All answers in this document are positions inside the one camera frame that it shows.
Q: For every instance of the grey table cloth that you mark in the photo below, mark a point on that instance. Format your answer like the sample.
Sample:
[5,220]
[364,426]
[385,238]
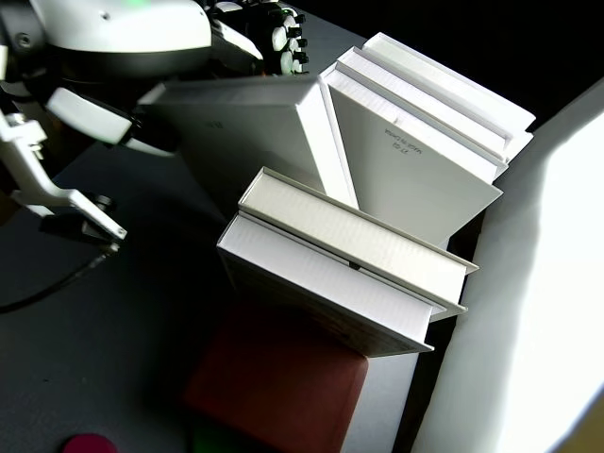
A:
[118,354]

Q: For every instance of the white book with printed text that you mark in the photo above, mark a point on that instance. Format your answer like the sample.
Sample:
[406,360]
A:
[415,184]

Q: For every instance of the large white panel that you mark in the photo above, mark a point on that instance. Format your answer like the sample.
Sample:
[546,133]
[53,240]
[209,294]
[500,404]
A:
[528,307]

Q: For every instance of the maroon cloth-covered box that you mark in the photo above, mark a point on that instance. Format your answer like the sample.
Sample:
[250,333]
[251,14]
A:
[273,387]

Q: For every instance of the cream white book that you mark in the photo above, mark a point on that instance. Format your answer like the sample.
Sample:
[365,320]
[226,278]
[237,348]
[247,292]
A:
[349,231]

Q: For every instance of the plain white book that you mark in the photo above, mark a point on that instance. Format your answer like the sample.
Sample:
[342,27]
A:
[245,94]
[424,111]
[448,82]

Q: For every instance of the white shelf base board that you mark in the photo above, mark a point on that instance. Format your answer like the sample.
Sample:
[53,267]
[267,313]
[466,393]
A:
[382,406]

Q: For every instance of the pink round object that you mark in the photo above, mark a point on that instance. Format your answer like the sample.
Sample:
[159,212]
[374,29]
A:
[89,444]

